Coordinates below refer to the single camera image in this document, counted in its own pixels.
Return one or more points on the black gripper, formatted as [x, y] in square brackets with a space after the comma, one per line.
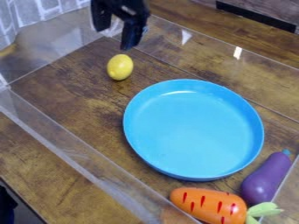
[132, 11]

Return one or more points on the yellow toy lemon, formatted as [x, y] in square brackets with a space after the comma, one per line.
[119, 67]

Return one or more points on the blue round tray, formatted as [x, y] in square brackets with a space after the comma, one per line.
[194, 129]

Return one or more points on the white patterned curtain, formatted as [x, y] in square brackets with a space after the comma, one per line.
[19, 13]

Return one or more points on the purple toy eggplant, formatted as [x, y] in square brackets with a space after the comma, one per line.
[259, 185]

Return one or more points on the orange toy carrot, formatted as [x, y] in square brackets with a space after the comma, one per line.
[219, 207]

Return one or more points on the clear acrylic enclosure wall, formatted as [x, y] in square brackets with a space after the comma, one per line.
[66, 158]

